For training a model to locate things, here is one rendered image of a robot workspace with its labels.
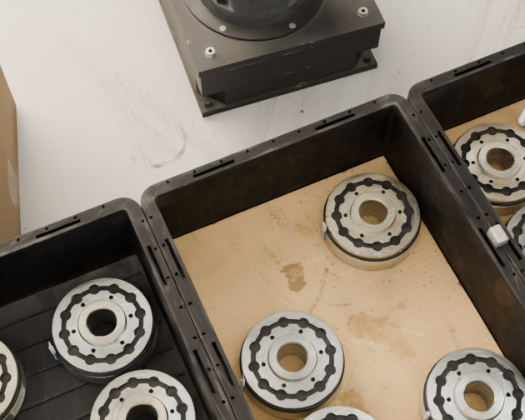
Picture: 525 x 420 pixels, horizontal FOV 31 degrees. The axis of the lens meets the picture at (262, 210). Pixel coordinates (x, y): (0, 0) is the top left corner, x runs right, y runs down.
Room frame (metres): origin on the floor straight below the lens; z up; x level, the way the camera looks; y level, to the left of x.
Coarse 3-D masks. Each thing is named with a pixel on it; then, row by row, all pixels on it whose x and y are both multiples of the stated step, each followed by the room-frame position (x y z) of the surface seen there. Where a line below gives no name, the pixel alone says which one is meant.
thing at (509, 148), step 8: (488, 144) 0.56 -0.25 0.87; (496, 144) 0.56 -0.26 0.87; (504, 144) 0.56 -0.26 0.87; (480, 152) 0.55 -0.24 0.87; (488, 152) 0.55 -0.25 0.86; (512, 152) 0.55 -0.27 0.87; (480, 160) 0.54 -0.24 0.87; (512, 160) 0.54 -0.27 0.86; (520, 160) 0.54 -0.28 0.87; (480, 168) 0.53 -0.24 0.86; (488, 168) 0.53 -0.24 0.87; (512, 168) 0.53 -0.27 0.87; (520, 168) 0.53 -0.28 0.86; (488, 176) 0.52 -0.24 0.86; (496, 176) 0.52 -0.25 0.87; (504, 176) 0.52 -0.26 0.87; (512, 176) 0.52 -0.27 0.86
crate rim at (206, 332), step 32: (384, 96) 0.58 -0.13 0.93; (320, 128) 0.54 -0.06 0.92; (416, 128) 0.54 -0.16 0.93; (224, 160) 0.50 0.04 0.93; (256, 160) 0.50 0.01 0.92; (160, 192) 0.46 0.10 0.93; (448, 192) 0.46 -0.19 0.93; (160, 224) 0.42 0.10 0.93; (480, 224) 0.43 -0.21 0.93; (192, 288) 0.36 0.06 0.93; (512, 288) 0.36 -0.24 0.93; (192, 320) 0.32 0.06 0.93; (224, 352) 0.29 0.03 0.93; (224, 384) 0.26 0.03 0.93
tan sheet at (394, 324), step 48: (192, 240) 0.46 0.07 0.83; (240, 240) 0.46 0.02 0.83; (288, 240) 0.46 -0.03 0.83; (432, 240) 0.46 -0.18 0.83; (240, 288) 0.40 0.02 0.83; (288, 288) 0.40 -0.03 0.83; (336, 288) 0.40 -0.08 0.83; (384, 288) 0.40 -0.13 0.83; (432, 288) 0.40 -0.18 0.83; (240, 336) 0.35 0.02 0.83; (384, 336) 0.35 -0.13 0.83; (432, 336) 0.35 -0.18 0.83; (480, 336) 0.35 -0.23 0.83; (240, 384) 0.30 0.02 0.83; (384, 384) 0.30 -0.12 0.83
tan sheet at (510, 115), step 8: (512, 104) 0.64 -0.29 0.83; (520, 104) 0.64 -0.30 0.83; (496, 112) 0.62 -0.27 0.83; (504, 112) 0.62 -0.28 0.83; (512, 112) 0.62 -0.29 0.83; (520, 112) 0.62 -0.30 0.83; (472, 120) 0.61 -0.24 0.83; (480, 120) 0.61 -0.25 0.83; (488, 120) 0.61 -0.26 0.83; (496, 120) 0.61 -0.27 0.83; (504, 120) 0.61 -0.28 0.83; (512, 120) 0.61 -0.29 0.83; (456, 128) 0.60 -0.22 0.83; (464, 128) 0.60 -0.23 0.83; (520, 128) 0.60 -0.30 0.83; (448, 136) 0.59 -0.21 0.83; (456, 136) 0.59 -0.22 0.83; (496, 168) 0.55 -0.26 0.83; (504, 216) 0.49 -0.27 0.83; (504, 224) 0.48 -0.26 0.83
